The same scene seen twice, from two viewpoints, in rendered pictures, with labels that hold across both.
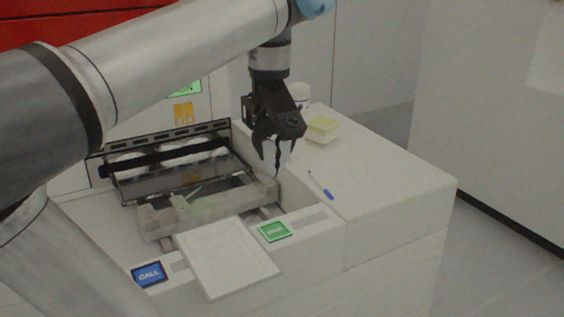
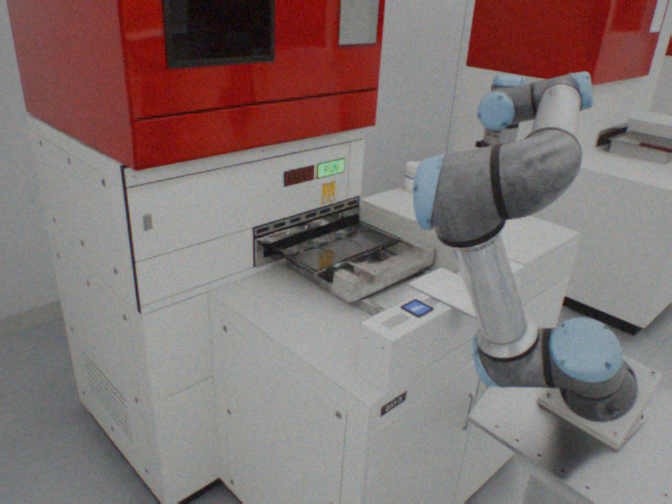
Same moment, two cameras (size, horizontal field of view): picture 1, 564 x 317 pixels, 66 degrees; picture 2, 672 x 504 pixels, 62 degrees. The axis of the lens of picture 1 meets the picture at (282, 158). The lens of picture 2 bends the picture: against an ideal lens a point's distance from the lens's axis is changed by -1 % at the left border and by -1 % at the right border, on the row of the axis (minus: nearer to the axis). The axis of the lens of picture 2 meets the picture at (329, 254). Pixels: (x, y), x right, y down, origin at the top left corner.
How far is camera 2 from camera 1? 0.85 m
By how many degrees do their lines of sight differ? 14
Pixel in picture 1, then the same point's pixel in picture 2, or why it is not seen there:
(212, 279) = (465, 306)
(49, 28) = (261, 114)
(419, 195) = (560, 245)
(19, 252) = (498, 245)
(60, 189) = (231, 269)
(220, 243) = (448, 285)
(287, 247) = not seen: hidden behind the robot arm
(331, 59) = not seen: hidden behind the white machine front
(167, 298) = (436, 323)
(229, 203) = (401, 267)
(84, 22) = (283, 108)
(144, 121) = (300, 200)
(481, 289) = not seen: hidden behind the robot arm
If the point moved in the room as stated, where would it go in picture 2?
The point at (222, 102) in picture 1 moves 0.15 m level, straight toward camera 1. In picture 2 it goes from (356, 181) to (376, 196)
